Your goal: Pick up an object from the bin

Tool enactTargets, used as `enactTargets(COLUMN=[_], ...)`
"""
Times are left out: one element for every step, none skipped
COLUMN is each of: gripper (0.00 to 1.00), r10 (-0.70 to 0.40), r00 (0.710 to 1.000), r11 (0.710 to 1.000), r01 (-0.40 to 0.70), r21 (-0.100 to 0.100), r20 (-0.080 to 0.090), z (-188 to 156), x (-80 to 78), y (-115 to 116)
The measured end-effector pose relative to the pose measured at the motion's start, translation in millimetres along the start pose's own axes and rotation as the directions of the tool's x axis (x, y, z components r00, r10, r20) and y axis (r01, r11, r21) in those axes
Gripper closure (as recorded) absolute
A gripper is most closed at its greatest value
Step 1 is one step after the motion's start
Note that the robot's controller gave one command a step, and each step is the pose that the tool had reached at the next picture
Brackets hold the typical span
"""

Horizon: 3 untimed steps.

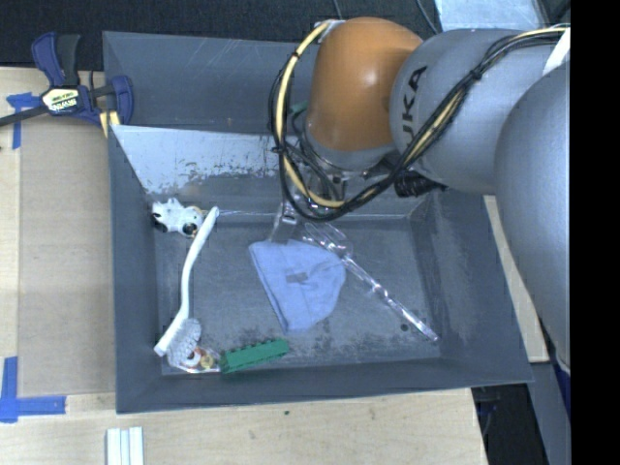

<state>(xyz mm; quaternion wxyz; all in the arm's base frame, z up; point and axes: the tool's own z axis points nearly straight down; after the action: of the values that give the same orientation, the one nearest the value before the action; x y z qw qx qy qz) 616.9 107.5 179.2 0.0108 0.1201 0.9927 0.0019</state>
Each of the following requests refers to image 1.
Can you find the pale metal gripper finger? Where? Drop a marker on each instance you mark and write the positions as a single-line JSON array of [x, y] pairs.
[[288, 213]]

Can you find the light blue cloth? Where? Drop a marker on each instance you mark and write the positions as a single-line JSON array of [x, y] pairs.
[[300, 284]]

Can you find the grey metal bin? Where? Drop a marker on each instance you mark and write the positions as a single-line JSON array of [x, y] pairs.
[[232, 279]]

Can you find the clear plastic fork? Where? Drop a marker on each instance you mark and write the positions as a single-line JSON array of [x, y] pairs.
[[373, 286]]

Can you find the white brush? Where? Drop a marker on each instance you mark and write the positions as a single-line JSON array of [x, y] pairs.
[[190, 269]]

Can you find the white toy animal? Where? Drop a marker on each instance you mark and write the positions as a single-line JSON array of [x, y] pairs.
[[173, 215]]

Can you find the dark green flat block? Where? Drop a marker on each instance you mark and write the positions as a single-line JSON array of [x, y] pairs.
[[254, 354]]

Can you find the clear packet with small rings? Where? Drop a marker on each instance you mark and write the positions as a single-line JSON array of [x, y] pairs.
[[206, 360]]

